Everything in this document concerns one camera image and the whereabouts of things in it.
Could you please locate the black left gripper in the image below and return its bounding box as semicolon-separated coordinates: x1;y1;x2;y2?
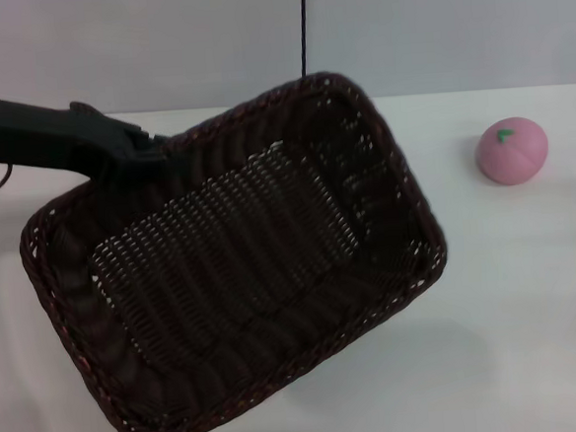
0;83;176;191

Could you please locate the pink toy peach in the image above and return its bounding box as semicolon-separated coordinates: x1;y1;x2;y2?
473;114;551;188

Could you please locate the dark brown woven basket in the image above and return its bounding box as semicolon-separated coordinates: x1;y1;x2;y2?
8;63;463;432

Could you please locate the black vertical wall strip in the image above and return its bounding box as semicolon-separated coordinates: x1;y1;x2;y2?
296;0;315;79

